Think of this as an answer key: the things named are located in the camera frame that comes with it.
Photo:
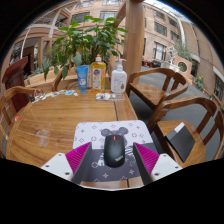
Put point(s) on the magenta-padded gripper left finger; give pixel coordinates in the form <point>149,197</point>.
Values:
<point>58,165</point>

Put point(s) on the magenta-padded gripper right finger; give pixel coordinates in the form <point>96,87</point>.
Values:
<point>165,164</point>

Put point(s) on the black computer mouse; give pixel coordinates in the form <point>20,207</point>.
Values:
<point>114,151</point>

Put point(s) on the grey white patterned mouse pad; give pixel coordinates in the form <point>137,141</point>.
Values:
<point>96,131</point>

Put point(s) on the black folder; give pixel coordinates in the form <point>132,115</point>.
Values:
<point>181,141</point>

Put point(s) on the wooden armchair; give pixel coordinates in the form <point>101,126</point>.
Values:
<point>166,128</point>
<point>150,93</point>
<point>58,80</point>
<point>221,133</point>
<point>10,96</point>

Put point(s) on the blue white printed card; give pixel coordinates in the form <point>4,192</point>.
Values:
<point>69,92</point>

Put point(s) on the clear plastic box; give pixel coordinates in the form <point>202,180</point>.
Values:
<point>110,97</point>

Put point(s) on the wooden planter box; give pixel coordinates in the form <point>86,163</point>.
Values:
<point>36,80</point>

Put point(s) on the blue squeeze tube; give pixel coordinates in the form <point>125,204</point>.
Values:
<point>82,78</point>

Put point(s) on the white pump bottle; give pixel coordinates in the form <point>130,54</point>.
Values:
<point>118,81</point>

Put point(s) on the dark red wooden podium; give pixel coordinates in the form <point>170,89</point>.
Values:
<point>15,78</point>

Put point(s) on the yellow bottle with orange cap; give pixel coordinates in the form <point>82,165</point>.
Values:
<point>98,76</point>

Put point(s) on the dark bust statue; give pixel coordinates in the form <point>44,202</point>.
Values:
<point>15,53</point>

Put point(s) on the green potted plant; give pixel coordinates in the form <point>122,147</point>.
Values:
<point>83,40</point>

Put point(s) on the white statue on pedestal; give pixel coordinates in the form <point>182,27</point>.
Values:
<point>172,56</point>

